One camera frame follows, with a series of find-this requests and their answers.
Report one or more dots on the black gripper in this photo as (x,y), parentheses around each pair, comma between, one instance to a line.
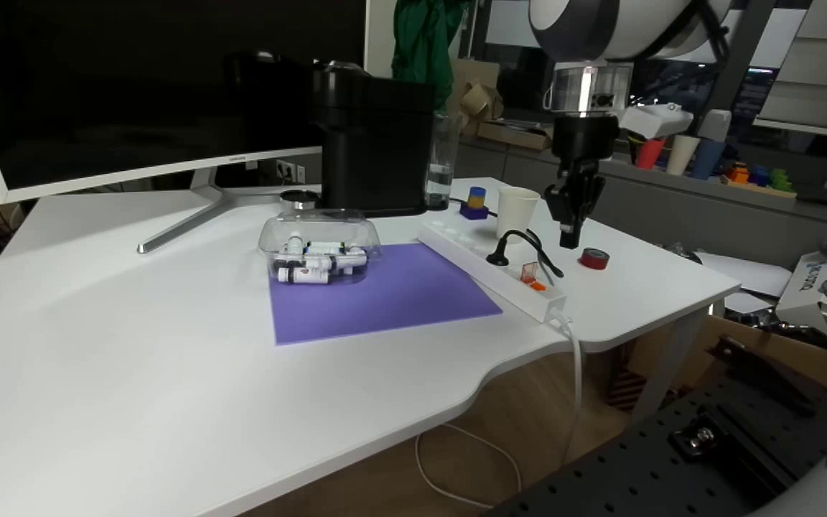
(585,149)

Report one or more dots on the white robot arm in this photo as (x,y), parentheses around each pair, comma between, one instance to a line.
(615,25)

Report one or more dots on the small red block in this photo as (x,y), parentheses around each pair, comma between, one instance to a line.
(595,259)

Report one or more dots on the white paper cup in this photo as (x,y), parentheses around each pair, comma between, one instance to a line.
(517,209)

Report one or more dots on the red plastic cup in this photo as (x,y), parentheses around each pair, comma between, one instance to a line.
(649,157)

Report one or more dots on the blue and yellow toy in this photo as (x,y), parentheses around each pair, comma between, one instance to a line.
(474,202)

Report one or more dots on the white power strip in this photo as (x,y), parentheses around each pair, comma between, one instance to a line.
(474,259)

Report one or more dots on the white box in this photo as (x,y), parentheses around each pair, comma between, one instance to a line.
(653,119)

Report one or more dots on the white plastic cup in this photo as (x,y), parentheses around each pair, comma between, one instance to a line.
(681,157)

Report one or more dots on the clear water tank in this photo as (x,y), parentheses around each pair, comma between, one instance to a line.
(444,159)

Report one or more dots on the blue and white bottle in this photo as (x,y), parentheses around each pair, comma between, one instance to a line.
(711,149)

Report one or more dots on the cardboard box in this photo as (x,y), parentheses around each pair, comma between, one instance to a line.
(474,97)

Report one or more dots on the grey table leg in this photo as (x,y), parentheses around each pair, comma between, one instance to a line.
(668,363)

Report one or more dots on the colourful toy pieces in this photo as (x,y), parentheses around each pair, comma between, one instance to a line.
(760,177)

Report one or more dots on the purple mat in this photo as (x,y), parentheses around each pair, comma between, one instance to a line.
(386,302)

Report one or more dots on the black coffee machine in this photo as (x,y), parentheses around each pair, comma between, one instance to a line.
(372,146)

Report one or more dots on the green cloth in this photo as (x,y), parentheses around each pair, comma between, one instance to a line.
(427,45)

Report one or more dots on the clear glass bowl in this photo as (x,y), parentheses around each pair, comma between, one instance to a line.
(316,229)

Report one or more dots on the white coffee capsules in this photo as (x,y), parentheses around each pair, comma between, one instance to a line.
(315,265)

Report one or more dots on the round metal drip tray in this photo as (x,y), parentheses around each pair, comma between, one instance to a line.
(299,200)

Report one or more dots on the black perforated breadboard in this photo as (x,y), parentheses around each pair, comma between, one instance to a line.
(701,462)

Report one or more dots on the white window blinds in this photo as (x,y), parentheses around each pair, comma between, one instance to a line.
(816,67)

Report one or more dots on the white framed monitor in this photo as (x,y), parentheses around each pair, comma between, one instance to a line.
(145,87)

